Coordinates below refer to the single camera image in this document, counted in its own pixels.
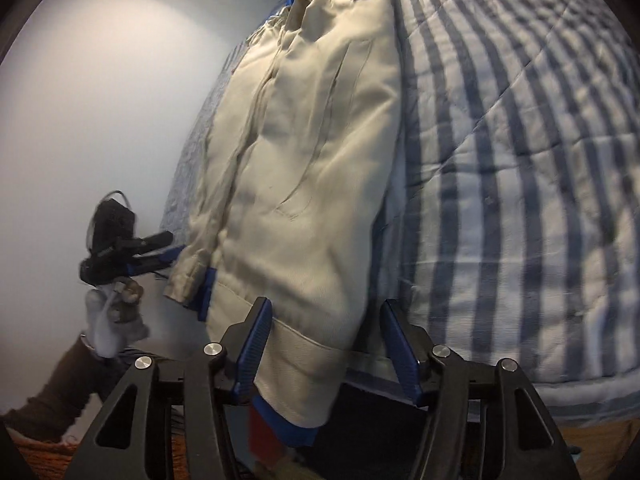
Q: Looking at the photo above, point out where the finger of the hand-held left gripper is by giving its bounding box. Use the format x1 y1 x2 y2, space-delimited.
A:
131 245 187 277
134 231 175 257

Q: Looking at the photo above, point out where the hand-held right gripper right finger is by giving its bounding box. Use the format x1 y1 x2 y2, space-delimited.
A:
379 299 583 480

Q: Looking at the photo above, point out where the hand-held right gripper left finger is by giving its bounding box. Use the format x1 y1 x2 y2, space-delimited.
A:
65 297 274 480

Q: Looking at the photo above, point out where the beige jacket with blue trim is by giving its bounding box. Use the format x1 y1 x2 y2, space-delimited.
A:
162 0 407 448

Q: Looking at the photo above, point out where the person's left hand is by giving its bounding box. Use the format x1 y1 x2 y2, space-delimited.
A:
84 279 152 359

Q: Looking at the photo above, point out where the red object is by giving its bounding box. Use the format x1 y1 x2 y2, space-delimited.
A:
247 404 287 465

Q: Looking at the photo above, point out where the blue white striped quilt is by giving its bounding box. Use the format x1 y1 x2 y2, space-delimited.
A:
160 0 640 422

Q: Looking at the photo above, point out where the orange woven basket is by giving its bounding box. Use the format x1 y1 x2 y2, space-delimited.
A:
7 427 206 480

